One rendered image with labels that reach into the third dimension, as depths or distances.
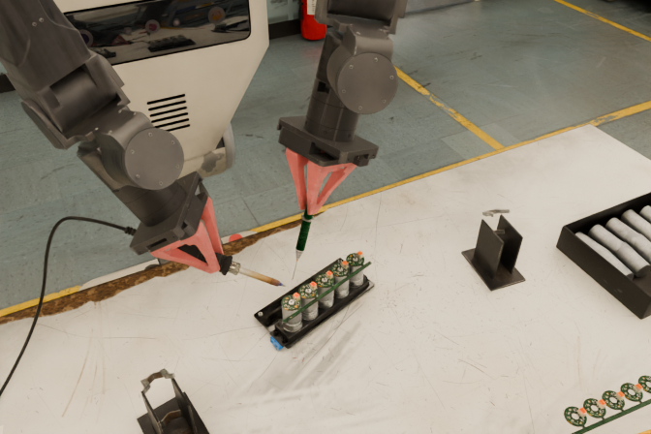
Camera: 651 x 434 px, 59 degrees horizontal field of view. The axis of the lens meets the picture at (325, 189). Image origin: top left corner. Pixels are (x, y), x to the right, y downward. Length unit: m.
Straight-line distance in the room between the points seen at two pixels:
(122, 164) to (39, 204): 1.87
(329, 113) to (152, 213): 0.21
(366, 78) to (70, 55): 0.27
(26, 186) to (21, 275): 0.51
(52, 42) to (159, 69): 0.37
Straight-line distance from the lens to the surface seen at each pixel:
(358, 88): 0.53
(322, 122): 0.61
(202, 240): 0.64
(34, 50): 0.56
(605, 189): 1.11
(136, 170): 0.54
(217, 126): 0.98
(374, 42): 0.53
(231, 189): 2.25
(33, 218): 2.34
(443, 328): 0.80
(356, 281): 0.80
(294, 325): 0.75
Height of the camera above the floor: 1.36
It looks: 38 degrees down
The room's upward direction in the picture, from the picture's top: straight up
